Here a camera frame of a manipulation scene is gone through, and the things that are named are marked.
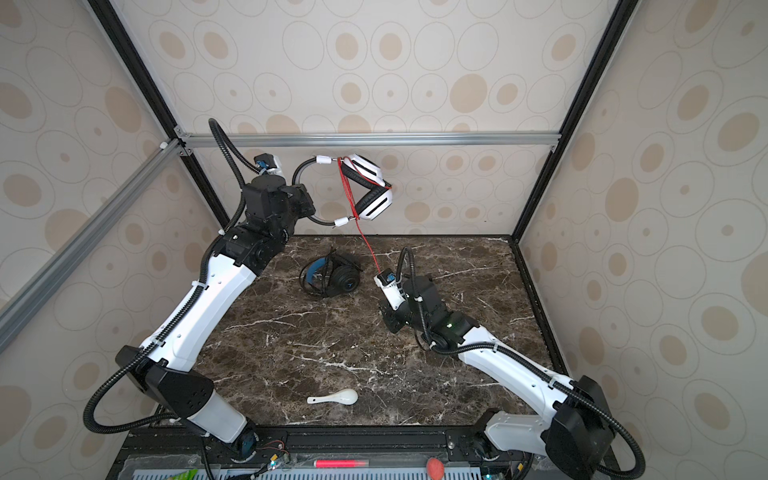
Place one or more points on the white ceramic spoon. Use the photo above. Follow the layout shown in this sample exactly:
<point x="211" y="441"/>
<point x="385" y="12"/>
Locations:
<point x="345" y="397"/>

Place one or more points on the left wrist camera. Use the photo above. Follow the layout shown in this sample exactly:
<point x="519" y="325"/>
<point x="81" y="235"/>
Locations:
<point x="266" y="163"/>

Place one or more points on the silver aluminium rail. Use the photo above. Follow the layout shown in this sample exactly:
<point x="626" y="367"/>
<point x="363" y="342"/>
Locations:
<point x="390" y="139"/>
<point x="36" y="293"/>

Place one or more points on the pink marker pen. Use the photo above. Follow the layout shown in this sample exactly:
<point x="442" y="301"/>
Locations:
<point x="340" y="463"/>

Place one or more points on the silver aluminium left rail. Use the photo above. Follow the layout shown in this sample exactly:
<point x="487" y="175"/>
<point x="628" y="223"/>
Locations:
<point x="36" y="293"/>

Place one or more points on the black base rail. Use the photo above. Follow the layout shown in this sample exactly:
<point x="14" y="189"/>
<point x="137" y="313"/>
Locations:
<point x="289" y="452"/>

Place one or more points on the red round ball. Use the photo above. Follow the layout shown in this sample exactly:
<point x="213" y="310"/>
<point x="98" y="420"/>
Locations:
<point x="435" y="469"/>

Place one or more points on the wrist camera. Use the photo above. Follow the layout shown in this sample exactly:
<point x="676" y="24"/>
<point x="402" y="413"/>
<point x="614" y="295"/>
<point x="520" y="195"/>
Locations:
<point x="387" y="281"/>
<point x="266" y="163"/>

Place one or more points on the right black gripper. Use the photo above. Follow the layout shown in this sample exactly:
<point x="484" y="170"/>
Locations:
<point x="388" y="317"/>

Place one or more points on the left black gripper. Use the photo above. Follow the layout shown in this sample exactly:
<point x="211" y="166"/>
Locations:
<point x="300" y="193"/>

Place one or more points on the black blue headphones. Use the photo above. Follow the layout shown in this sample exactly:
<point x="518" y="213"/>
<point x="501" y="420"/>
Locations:
<point x="331" y="275"/>

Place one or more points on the silver aluminium back rail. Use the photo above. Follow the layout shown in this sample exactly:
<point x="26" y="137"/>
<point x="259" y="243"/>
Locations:
<point x="390" y="139"/>

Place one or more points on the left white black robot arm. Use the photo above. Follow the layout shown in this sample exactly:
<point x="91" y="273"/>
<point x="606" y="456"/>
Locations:
<point x="162" y="366"/>

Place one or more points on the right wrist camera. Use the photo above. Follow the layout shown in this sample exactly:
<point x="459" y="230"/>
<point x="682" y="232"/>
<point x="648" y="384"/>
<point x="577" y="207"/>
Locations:
<point x="387" y="281"/>

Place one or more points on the green object at base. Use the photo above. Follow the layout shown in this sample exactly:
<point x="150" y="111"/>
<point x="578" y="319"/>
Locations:
<point x="186" y="475"/>

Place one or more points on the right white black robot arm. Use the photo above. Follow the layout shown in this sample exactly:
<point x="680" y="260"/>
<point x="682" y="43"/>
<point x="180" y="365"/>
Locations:
<point x="571" y="423"/>

